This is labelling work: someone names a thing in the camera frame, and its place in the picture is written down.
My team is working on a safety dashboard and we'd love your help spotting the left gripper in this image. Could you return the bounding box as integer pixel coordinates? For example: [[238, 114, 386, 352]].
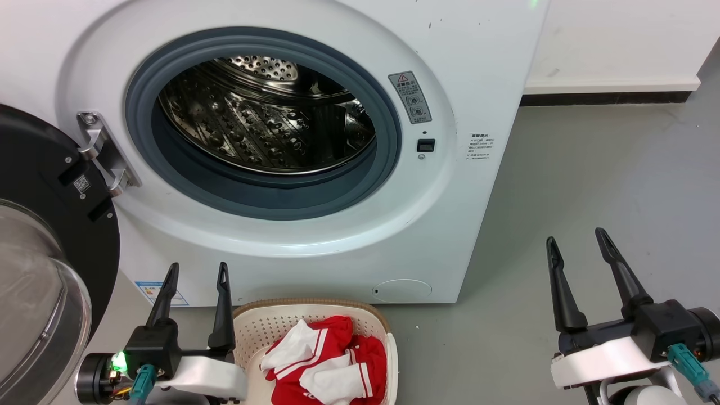
[[123, 262, 237, 377]]

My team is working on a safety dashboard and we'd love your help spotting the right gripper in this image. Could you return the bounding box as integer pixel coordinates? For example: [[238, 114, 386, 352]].
[[546, 227, 704, 363]]

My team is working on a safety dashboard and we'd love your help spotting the red and white garment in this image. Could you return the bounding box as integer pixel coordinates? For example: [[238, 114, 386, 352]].
[[260, 316, 388, 405]]

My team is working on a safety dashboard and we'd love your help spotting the cream perforated laundry basket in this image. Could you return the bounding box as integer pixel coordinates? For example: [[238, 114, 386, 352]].
[[232, 298, 399, 405]]

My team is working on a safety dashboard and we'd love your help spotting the stainless steel washing machine drum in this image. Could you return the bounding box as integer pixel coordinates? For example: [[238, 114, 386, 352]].
[[157, 55, 376, 175]]

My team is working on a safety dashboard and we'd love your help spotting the black round washer door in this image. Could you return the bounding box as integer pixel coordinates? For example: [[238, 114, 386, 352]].
[[0, 104, 122, 405]]

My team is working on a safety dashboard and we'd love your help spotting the blue energy label sticker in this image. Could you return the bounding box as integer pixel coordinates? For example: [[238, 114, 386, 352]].
[[135, 281, 189, 307]]

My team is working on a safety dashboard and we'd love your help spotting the grey rubber door gasket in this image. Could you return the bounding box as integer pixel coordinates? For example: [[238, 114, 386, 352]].
[[125, 27, 402, 221]]

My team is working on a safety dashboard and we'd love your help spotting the white front-load washing machine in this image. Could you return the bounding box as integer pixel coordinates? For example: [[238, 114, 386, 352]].
[[0, 0, 552, 308]]

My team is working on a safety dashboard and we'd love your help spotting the silver metal door hinge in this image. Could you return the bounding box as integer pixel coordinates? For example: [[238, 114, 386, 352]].
[[77, 111, 141, 197]]

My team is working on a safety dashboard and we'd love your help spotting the small white text sticker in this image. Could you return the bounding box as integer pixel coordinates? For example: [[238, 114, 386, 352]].
[[469, 133, 496, 161]]

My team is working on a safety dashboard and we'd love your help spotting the black skirting strip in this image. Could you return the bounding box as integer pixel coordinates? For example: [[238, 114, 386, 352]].
[[520, 91, 694, 106]]

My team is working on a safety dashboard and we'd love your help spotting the round white filter cover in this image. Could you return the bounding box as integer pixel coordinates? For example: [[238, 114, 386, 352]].
[[372, 279, 433, 302]]

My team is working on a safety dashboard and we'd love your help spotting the grey warning label sticker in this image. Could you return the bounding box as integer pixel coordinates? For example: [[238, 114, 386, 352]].
[[388, 71, 433, 125]]

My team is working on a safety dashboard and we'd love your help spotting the teal left cable connector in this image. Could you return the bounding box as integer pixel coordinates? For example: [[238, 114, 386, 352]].
[[128, 364, 158, 404]]

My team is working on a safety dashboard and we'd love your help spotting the teal cable connector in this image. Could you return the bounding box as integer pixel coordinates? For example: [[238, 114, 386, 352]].
[[668, 343, 720, 403], [128, 364, 158, 404]]

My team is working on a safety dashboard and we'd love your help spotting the teal right cable connector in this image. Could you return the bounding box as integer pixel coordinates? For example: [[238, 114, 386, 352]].
[[668, 343, 720, 403]]

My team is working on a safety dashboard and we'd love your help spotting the white wall skirting board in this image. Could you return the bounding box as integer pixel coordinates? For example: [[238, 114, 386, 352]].
[[523, 77, 701, 95]]

